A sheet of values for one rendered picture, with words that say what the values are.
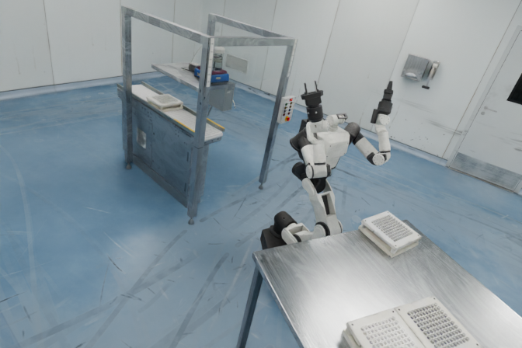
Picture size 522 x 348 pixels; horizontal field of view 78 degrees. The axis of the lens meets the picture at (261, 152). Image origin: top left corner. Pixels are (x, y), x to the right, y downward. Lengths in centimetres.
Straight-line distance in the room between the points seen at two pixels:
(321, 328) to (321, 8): 526
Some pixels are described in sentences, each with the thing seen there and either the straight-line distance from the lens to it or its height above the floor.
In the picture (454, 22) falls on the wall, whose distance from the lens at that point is 555.
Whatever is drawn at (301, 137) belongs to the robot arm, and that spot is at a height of 122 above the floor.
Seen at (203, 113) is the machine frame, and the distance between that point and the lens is 245.
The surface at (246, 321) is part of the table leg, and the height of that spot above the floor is 37.
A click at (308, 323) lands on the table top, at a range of 148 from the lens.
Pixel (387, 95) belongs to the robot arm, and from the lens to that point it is 228.
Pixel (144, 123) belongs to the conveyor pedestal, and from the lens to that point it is 341.
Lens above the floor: 201
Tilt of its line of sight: 27 degrees down
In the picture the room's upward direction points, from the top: 11 degrees clockwise
